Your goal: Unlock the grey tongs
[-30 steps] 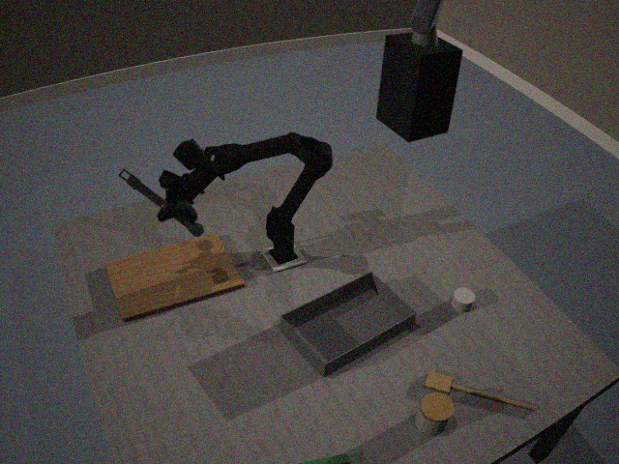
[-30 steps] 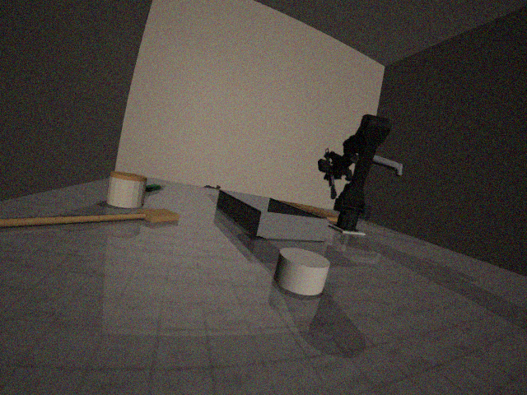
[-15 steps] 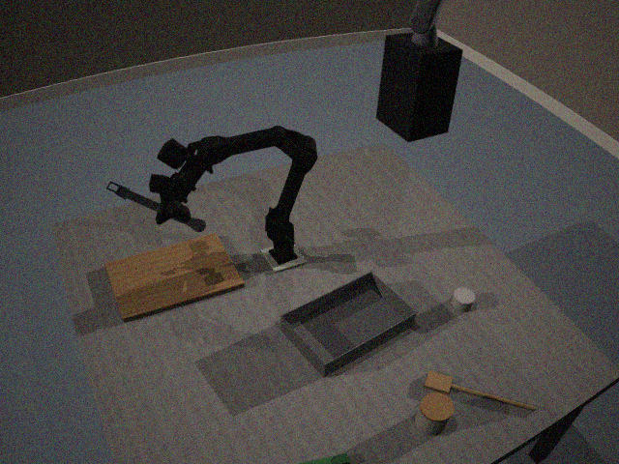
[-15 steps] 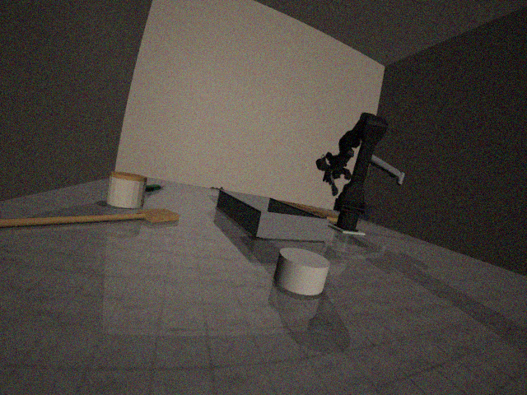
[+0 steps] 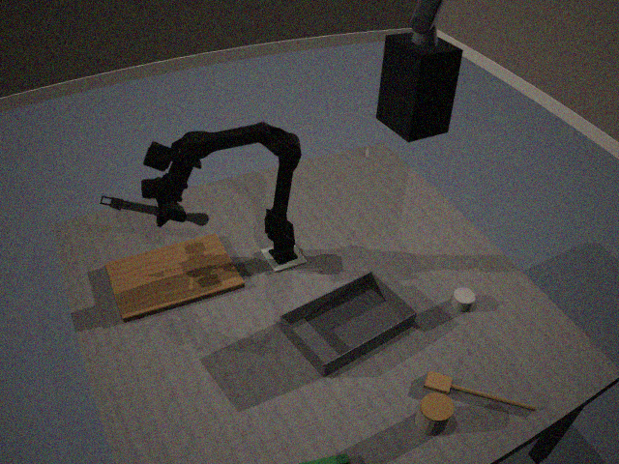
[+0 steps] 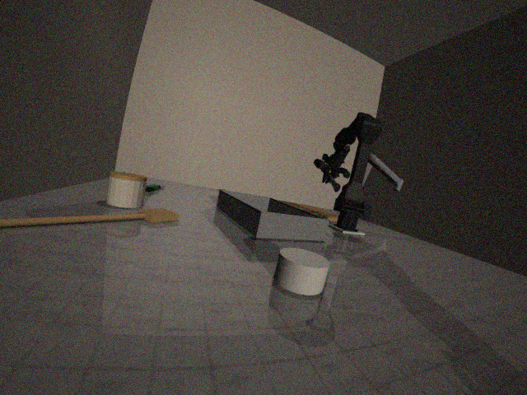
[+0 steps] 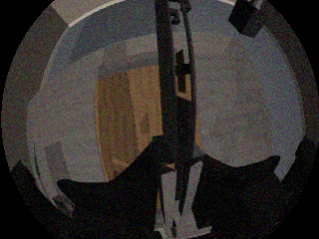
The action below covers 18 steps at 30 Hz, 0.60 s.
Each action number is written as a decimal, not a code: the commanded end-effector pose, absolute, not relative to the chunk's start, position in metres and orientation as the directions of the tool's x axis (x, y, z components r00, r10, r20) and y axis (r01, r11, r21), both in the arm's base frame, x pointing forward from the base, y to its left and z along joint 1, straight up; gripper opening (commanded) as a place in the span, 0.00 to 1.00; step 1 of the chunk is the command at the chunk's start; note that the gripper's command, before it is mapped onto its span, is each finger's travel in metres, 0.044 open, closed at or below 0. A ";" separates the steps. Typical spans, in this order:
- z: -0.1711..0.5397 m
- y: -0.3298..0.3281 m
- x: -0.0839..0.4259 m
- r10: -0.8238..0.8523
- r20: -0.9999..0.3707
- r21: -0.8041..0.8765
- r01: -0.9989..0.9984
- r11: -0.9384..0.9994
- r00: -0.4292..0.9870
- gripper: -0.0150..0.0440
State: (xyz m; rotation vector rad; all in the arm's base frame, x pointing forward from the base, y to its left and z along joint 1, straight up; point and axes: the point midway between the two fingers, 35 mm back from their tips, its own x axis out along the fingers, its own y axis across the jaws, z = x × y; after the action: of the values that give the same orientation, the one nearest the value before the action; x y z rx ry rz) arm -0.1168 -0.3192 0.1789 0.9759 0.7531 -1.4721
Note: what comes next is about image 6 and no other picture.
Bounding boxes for wooden board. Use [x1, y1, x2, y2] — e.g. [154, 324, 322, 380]
[278, 200, 338, 221]

